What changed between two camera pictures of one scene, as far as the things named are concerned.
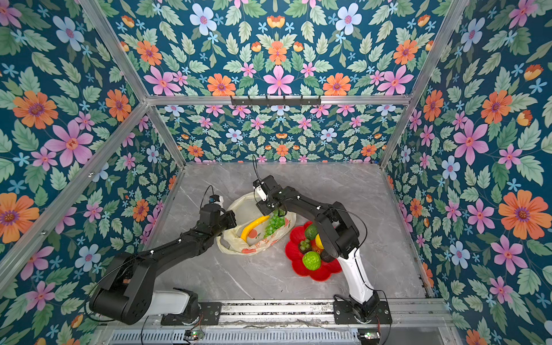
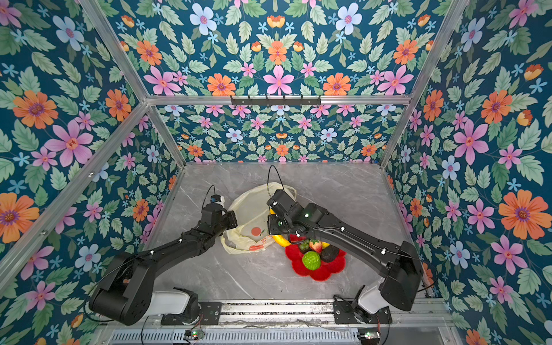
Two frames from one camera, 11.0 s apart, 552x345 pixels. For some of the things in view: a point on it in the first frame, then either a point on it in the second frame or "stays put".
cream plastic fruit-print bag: x=246 y=209 stays put
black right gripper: x=262 y=207 -> x=271 y=225
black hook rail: x=275 y=100 stays put
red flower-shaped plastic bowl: x=325 y=270 stays put
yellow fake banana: x=251 y=226 -> x=282 y=241
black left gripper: x=229 y=216 stays put
